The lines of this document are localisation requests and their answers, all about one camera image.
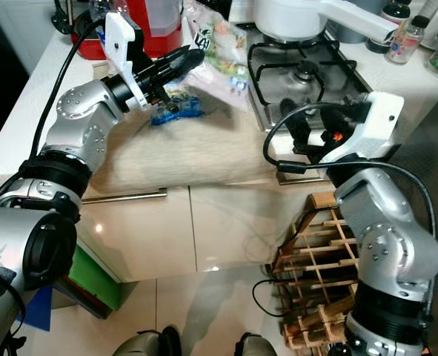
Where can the beige counter mat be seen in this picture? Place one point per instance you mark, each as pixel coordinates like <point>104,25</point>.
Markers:
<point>196,159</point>

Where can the beige kitchen cabinet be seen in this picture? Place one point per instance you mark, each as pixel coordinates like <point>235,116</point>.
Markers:
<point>189,230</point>

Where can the blue snack packet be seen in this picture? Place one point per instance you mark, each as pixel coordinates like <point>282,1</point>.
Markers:
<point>185,117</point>

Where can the blue bin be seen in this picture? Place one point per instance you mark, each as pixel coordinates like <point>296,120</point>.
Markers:
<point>37,308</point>

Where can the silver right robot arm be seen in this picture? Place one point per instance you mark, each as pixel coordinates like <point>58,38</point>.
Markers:
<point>389,237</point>

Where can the green bin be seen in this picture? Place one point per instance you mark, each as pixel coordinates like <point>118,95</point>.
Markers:
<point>96,278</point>

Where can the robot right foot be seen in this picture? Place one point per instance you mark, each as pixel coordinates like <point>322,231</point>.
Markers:
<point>256,347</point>

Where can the clear plastic water bottle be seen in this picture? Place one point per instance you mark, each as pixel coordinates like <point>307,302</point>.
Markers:
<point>100,9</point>

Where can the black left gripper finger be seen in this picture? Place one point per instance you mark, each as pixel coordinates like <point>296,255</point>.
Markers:
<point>173,100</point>
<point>178,65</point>

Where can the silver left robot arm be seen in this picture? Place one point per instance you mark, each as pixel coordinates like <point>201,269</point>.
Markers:
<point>26,245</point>

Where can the steel gas hob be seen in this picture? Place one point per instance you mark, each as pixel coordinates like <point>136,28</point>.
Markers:
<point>300,78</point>

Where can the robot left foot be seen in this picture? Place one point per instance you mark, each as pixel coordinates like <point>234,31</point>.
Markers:
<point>148,345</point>

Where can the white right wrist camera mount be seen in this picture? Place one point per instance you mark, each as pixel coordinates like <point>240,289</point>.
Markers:
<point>378,122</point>

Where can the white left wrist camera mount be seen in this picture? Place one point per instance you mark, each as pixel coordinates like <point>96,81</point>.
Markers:
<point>121,41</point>

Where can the wooden wine rack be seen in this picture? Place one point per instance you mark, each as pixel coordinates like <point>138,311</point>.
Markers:
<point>319,274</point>

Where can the clear labelled spice jar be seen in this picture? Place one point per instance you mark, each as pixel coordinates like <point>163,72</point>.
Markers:
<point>405,43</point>

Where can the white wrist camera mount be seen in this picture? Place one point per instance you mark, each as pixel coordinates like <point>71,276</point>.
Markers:
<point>121,41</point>
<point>378,122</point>

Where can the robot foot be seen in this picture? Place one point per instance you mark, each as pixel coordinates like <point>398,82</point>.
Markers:
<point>256,347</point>
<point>148,345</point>

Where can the clear printed snack packet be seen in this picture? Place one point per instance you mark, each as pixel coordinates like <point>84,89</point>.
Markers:
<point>218,59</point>

